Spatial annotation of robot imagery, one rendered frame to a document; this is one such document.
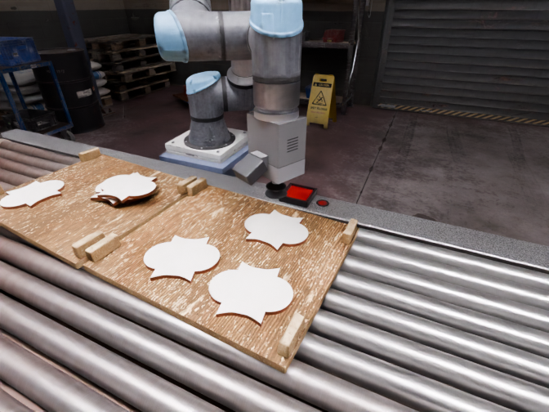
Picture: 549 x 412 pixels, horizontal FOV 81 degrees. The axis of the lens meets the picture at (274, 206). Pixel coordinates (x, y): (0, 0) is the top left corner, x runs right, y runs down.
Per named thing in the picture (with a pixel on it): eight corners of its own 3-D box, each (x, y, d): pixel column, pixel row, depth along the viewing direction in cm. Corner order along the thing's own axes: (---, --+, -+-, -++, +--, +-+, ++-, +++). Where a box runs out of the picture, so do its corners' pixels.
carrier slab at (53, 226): (102, 158, 102) (100, 153, 101) (203, 189, 85) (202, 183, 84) (-29, 210, 76) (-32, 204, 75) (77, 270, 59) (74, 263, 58)
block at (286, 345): (295, 321, 48) (296, 309, 46) (306, 326, 47) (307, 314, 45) (275, 354, 43) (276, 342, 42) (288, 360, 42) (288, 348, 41)
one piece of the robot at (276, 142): (216, 95, 50) (225, 186, 59) (251, 106, 44) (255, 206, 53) (274, 84, 57) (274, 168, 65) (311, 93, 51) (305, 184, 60)
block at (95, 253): (116, 243, 63) (112, 231, 62) (122, 245, 62) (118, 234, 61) (87, 261, 59) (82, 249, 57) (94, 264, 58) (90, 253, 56)
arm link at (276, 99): (274, 87, 46) (240, 78, 51) (274, 118, 49) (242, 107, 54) (310, 80, 50) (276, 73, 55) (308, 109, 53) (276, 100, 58)
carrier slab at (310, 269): (206, 189, 85) (205, 183, 84) (359, 233, 68) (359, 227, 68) (85, 270, 59) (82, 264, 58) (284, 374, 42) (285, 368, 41)
